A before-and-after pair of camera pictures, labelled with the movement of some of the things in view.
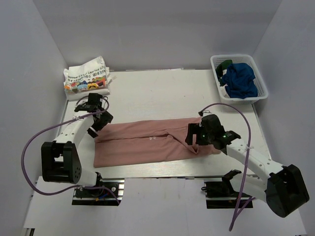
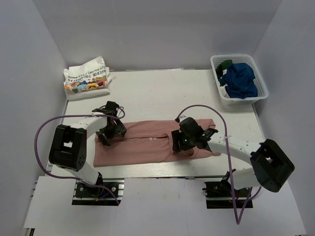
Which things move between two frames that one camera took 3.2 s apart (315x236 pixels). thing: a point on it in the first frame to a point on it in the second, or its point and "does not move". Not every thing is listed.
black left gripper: x=106 y=118 to x=120 y=129
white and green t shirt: x=219 y=70 does not move
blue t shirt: x=239 y=81 does not move
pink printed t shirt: x=125 y=142 does not move
